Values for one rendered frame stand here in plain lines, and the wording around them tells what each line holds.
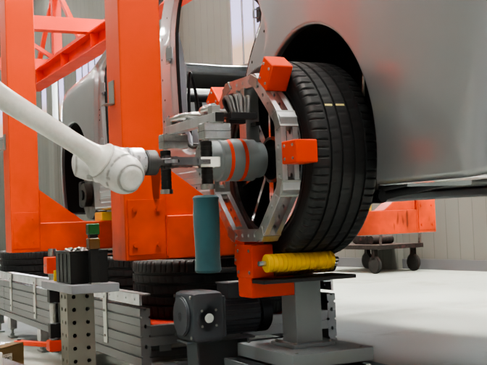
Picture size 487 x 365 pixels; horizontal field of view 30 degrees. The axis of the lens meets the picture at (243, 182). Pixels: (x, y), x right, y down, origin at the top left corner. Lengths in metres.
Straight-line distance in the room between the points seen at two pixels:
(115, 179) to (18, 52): 2.91
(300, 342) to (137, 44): 1.22
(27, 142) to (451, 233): 6.29
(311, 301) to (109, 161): 0.96
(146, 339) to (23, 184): 1.95
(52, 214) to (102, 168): 2.80
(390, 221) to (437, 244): 4.47
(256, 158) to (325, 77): 0.34
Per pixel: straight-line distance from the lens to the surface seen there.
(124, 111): 3.32
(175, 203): 3.38
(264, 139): 3.09
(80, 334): 3.40
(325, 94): 2.86
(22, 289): 5.30
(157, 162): 2.66
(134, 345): 3.51
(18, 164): 5.18
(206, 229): 3.02
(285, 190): 2.76
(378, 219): 6.13
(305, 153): 2.70
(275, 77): 2.85
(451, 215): 10.45
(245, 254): 2.98
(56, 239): 5.21
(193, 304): 3.17
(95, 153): 2.45
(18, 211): 5.16
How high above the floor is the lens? 0.65
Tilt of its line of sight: 2 degrees up
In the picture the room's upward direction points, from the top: 2 degrees counter-clockwise
